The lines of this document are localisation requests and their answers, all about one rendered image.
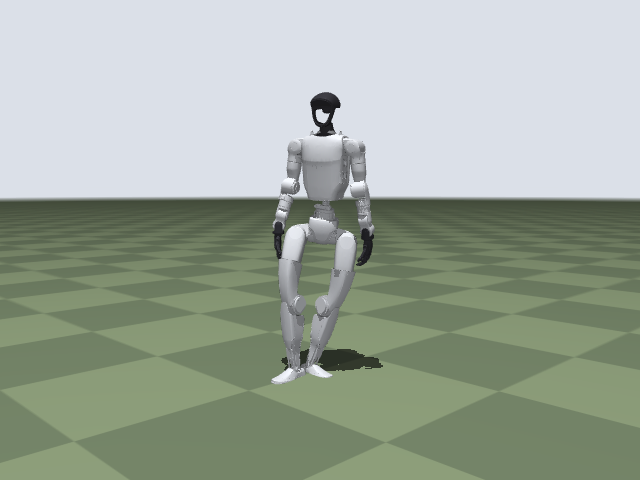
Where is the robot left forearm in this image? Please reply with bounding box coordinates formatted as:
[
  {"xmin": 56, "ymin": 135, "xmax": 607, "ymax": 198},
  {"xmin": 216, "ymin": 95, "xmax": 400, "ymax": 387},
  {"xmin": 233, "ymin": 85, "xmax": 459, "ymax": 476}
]
[{"xmin": 355, "ymin": 182, "xmax": 375, "ymax": 237}]

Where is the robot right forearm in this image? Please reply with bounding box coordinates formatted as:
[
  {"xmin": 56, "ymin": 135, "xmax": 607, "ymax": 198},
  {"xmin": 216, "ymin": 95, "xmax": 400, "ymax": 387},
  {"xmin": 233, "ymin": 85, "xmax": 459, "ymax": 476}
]
[{"xmin": 273, "ymin": 180, "xmax": 294, "ymax": 231}]

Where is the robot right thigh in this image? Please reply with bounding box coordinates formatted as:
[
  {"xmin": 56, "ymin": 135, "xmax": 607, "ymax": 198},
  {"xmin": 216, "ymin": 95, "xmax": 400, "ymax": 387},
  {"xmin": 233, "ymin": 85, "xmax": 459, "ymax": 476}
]
[{"xmin": 278, "ymin": 223, "xmax": 309, "ymax": 315}]

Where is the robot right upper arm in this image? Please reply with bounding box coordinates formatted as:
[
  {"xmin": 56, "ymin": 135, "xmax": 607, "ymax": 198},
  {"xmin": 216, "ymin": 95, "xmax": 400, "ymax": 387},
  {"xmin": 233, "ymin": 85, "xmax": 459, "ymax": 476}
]
[{"xmin": 282, "ymin": 138, "xmax": 304, "ymax": 195}]

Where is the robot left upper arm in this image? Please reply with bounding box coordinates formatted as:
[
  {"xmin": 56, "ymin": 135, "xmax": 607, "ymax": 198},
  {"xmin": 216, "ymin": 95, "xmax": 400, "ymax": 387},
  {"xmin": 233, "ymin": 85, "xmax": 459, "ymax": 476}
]
[{"xmin": 343, "ymin": 138, "xmax": 366, "ymax": 198}]

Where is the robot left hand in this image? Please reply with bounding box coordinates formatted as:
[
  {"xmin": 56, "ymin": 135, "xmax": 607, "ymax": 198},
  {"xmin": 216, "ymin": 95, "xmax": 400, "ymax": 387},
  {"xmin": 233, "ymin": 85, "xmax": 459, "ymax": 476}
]
[{"xmin": 356, "ymin": 228, "xmax": 374, "ymax": 266}]

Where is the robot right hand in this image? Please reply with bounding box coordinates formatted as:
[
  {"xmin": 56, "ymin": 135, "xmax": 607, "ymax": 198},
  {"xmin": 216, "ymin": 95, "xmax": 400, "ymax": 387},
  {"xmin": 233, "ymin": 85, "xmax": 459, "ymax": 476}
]
[{"xmin": 273, "ymin": 222, "xmax": 284, "ymax": 260}]

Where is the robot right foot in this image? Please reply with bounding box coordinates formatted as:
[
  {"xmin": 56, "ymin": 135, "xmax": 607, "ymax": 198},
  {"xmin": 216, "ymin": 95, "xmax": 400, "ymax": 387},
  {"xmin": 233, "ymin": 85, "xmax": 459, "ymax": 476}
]
[{"xmin": 271, "ymin": 367, "xmax": 306, "ymax": 384}]

